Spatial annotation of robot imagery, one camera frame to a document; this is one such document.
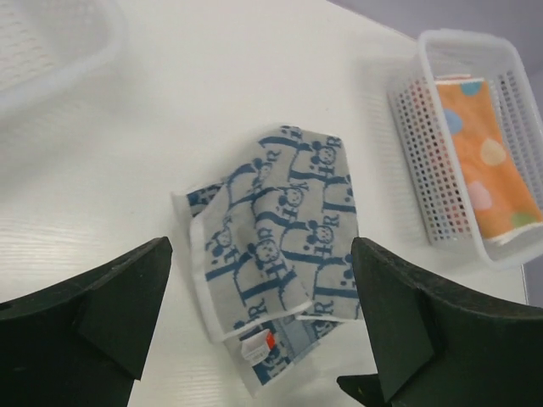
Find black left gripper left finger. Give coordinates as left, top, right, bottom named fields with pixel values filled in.
left=1, top=237, right=172, bottom=406

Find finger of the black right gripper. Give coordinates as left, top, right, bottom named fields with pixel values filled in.
left=337, top=374, right=386, bottom=407

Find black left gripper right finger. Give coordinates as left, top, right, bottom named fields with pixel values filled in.
left=351, top=237, right=542, bottom=406

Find pastel orange dot towel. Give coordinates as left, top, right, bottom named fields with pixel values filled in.
left=436, top=75, right=542, bottom=246

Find small patterned towels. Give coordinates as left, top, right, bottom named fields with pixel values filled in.
left=172, top=125, right=362, bottom=394

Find white basket with towels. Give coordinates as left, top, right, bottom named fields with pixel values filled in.
left=1, top=1, right=126, bottom=118

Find white empty plastic basket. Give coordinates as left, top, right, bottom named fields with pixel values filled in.
left=387, top=29, right=542, bottom=269

